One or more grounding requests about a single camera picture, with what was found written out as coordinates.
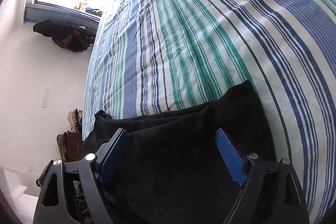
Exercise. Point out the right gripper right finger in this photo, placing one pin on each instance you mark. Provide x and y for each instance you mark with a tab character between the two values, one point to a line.
270	191

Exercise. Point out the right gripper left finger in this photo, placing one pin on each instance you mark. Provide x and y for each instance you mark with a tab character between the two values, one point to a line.
72	192

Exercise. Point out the black pants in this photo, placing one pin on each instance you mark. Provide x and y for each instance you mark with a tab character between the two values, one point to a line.
171	170

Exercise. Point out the dark brown wooden dresser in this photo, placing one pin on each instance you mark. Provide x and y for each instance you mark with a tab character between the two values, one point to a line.
69	144

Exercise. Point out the pile of clothes on dresser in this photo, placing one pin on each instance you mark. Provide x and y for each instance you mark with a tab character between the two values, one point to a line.
74	118

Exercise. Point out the striped bed cover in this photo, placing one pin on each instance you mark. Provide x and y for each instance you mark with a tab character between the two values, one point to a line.
153	56

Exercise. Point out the dark bags hanging on wall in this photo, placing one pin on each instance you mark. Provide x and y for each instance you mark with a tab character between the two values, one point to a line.
74	39

